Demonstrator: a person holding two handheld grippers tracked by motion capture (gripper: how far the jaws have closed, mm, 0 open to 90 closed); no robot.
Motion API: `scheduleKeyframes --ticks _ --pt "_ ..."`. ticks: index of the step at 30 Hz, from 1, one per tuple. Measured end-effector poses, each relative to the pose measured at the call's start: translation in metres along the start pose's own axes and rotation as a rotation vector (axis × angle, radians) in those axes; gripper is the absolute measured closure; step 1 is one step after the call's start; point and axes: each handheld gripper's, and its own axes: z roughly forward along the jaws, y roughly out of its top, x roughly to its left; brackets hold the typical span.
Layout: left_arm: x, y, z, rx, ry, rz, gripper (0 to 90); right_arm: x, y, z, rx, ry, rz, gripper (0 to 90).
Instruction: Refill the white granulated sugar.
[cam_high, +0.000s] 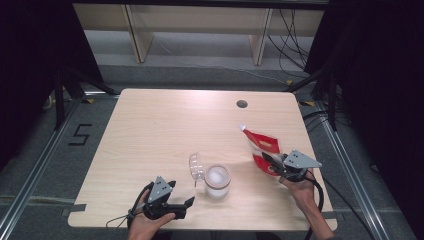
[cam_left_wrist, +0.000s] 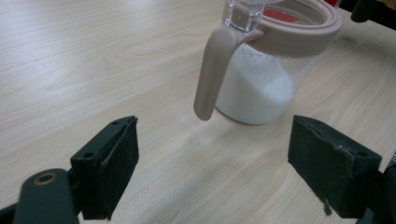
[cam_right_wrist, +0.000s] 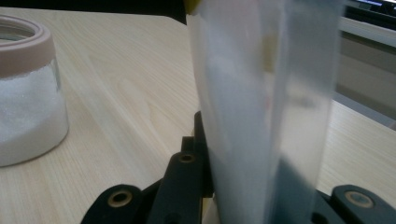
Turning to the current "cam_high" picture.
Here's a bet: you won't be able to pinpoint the left hand-held gripper cable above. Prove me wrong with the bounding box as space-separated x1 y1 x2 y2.
106 182 154 230

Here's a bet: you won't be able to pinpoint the red and white pouch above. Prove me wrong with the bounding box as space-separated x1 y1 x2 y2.
239 124 284 177

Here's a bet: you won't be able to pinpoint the right hand-held gripper cable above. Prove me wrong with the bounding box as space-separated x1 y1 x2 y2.
303 169 326 240

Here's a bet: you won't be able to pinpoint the hand-held gripper cable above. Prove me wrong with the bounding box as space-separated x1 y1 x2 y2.
303 169 326 240
106 182 154 230

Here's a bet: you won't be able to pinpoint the beige wooden shelf unit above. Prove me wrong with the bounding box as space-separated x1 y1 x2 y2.
71 3 326 67

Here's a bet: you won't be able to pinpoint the black curtain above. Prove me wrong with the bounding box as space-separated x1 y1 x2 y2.
0 0 105 172
303 0 424 240

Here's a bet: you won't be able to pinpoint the clear glass measuring cup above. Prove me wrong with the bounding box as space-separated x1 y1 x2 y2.
188 152 232 200

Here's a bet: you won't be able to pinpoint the short aluminium cross rail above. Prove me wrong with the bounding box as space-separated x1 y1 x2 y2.
79 90 122 98

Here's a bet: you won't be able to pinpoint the aluminium floor rail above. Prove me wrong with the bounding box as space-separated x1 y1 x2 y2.
0 97 84 236
313 99 393 240

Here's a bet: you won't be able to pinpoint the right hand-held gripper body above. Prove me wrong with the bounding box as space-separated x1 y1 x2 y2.
281 149 323 183

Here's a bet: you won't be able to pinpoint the black metal stand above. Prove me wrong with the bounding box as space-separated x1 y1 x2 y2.
53 66 120 131
283 64 339 132

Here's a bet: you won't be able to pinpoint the grey floor strip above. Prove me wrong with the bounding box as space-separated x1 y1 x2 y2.
0 194 76 205

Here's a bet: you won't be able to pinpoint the person's right hand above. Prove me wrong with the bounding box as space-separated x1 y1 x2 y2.
279 173 317 212

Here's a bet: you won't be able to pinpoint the person's left hand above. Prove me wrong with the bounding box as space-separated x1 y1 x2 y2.
127 189 176 240

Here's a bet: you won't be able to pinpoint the bundle of black cables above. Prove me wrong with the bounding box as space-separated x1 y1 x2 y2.
266 9 311 80

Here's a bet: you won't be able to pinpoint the black floor cables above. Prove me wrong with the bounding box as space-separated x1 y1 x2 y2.
301 109 351 133

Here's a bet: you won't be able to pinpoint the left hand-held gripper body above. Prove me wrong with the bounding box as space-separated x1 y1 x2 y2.
143 175 186 220

